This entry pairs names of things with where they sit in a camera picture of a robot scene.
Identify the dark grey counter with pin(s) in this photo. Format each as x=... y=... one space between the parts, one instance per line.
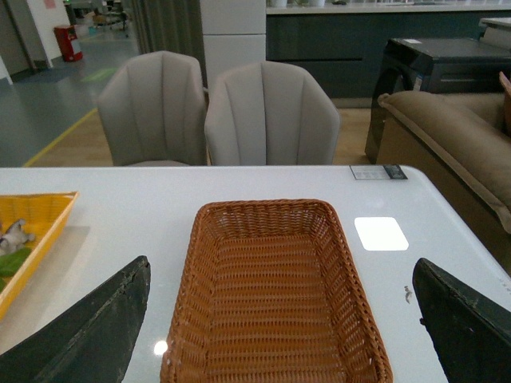
x=342 y=46

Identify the table label sticker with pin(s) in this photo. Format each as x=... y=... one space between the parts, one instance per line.
x=378 y=172

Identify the white pillar cabinet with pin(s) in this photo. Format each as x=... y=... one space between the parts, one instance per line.
x=234 y=34

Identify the yellow woven basket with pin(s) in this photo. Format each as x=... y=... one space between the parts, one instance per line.
x=46 y=216

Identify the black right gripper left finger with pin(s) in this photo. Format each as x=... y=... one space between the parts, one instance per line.
x=92 y=341

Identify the orange toy carrot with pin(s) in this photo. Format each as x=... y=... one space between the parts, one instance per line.
x=11 y=263

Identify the brown wicker basket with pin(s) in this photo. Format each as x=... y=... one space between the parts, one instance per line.
x=270 y=293

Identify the black appliance cabinet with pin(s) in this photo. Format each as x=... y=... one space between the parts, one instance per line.
x=434 y=65

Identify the right grey upholstered chair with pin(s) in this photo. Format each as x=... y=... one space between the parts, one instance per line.
x=270 y=113

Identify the grey upholstered chair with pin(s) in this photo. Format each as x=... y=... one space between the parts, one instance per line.
x=270 y=113
x=153 y=110

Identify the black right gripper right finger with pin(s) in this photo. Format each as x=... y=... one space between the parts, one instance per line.
x=470 y=332

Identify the grey husky dog figurine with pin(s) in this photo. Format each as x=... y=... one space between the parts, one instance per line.
x=15 y=238

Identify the brown sofa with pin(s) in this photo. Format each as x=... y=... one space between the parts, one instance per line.
x=460 y=142

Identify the red bin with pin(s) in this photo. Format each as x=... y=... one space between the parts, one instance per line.
x=68 y=43

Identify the left grey upholstered chair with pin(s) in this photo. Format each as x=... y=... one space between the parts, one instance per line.
x=153 y=110

